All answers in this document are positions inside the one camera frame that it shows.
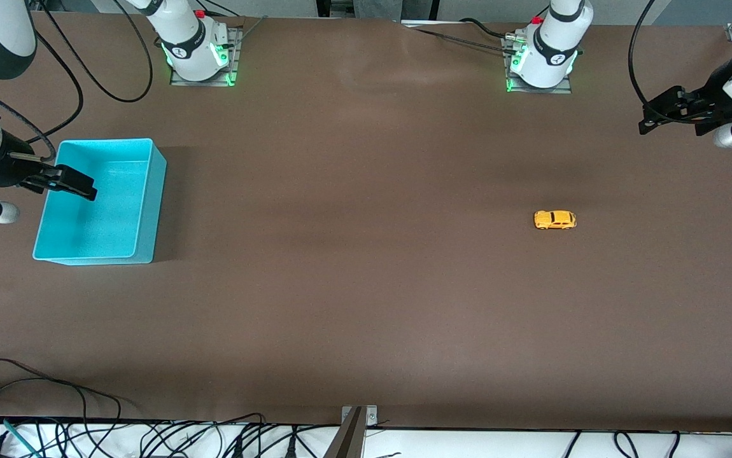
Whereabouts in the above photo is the yellow beetle toy car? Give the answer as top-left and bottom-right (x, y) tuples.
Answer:
(534, 210), (577, 230)

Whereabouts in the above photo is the teal plastic bin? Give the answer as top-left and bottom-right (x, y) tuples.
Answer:
(32, 138), (167, 265)

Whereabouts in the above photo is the person in grey trousers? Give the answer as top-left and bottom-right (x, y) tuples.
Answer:
(353, 0), (438, 21)

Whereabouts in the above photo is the dark mounting bar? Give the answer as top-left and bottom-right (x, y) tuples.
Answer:
(324, 407), (367, 458)

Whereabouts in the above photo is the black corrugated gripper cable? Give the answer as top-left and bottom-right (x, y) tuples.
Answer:
(0, 74), (56, 161)

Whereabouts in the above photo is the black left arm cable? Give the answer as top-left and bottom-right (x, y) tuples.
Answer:
(628, 0), (682, 110)

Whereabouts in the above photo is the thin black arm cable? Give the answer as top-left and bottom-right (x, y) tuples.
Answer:
(22, 25), (85, 144)

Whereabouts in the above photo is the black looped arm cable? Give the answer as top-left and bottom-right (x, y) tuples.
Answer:
(38, 0), (153, 103)

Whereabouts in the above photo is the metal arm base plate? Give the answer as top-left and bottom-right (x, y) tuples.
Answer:
(170, 25), (244, 87)
(503, 35), (574, 95)

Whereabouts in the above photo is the thick black base cable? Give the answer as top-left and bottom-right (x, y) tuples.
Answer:
(460, 18), (514, 40)

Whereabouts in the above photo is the thin grey base cable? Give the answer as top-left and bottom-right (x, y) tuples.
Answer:
(404, 22), (508, 52)

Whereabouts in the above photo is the teal handled tool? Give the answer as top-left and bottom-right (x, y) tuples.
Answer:
(2, 418), (43, 458)

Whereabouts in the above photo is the silver metal bracket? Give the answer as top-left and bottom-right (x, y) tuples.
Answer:
(341, 405), (379, 427)

